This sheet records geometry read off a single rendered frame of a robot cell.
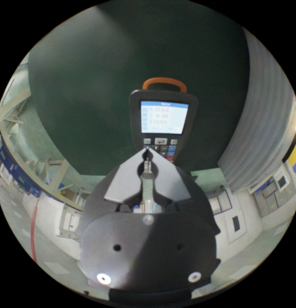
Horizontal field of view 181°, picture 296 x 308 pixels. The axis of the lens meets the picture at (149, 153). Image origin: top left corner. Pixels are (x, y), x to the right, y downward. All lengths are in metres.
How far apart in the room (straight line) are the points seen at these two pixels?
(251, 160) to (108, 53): 0.27
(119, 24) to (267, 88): 0.22
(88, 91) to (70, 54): 0.08
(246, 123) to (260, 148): 0.05
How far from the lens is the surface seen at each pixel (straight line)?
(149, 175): 0.21
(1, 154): 2.44
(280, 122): 0.18
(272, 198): 4.58
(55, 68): 0.22
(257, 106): 0.20
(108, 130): 0.17
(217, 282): 0.33
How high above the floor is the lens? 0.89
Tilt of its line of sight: 45 degrees down
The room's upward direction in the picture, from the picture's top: 179 degrees clockwise
